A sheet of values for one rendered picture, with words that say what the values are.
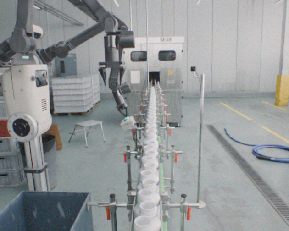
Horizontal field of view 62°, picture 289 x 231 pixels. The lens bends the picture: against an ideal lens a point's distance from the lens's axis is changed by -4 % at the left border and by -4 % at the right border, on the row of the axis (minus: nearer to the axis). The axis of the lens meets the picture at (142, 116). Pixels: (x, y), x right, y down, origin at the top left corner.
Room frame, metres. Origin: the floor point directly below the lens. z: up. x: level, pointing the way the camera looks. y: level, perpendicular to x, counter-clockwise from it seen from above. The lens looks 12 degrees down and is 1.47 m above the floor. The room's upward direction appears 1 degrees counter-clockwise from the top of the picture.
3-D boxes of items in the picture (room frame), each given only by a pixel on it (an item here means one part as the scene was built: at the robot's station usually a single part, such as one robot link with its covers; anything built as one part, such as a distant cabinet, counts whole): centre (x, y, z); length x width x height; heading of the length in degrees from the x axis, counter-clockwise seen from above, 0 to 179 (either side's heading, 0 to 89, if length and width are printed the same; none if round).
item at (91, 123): (4.72, 1.13, 0.21); 0.61 x 0.47 x 0.41; 50
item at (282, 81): (8.56, -5.01, 0.55); 0.40 x 0.40 x 1.10; 87
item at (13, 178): (3.14, 1.82, 0.11); 0.61 x 0.41 x 0.22; 3
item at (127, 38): (1.05, 0.08, 1.61); 0.12 x 0.09 x 0.12; 88
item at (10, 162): (3.14, 1.82, 0.33); 0.61 x 0.41 x 0.22; 3
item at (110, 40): (1.05, 0.12, 1.57); 0.07 x 0.06 x 0.07; 88
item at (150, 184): (0.62, -0.01, 1.08); 0.06 x 0.06 x 0.17
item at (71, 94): (8.02, 2.23, 0.59); 1.24 x 1.03 x 1.17; 179
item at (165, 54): (6.54, -0.30, 1.05); 1.60 x 1.40 x 2.10; 177
